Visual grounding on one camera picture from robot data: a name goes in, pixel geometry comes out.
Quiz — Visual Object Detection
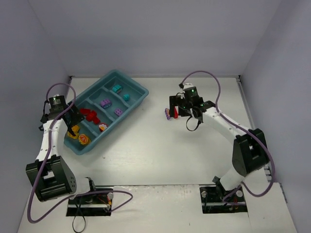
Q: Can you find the purple orange flower lego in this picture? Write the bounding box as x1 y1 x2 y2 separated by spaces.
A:
164 108 171 120

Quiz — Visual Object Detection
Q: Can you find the red boat-shaped lego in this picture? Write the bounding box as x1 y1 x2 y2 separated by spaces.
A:
80 108 91 116

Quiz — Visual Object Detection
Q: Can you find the yellow black striped lego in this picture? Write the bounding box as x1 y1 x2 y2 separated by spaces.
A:
67 125 80 139

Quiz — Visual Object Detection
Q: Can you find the red L-shaped lego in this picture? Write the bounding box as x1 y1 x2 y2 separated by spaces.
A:
86 110 97 122

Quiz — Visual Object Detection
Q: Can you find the small orange lego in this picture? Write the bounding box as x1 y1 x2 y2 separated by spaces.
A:
78 133 91 146

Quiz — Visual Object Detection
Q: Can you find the red white lego brick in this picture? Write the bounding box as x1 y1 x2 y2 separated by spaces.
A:
98 122 108 132

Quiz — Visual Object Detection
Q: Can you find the purple oval paw lego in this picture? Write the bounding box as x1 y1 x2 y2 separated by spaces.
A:
100 99 112 109

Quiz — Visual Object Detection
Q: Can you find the small teal cube lego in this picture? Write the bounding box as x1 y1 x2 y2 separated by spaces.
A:
123 94 130 101

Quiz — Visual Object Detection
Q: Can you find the purple rectangular lego brick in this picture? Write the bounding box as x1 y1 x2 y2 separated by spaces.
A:
114 108 123 117

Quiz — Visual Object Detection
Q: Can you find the teal rounded lego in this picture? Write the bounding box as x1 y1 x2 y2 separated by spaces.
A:
112 84 123 94

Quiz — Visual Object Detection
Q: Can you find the red long lego brick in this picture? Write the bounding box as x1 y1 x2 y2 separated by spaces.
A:
173 107 178 119

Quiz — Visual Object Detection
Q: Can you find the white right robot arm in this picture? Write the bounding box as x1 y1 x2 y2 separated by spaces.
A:
168 86 270 197

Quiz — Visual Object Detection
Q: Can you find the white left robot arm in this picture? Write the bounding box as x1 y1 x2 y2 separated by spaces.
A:
26 96 96 202

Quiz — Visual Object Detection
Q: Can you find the teal divided plastic tray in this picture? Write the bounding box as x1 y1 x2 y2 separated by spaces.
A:
64 70 149 155

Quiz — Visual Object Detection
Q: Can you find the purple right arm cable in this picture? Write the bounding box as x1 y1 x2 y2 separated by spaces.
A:
182 70 276 202

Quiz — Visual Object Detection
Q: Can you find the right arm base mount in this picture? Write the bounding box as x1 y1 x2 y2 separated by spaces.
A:
199 176 248 214

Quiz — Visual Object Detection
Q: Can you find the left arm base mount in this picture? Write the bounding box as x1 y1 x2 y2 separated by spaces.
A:
66 178 113 217

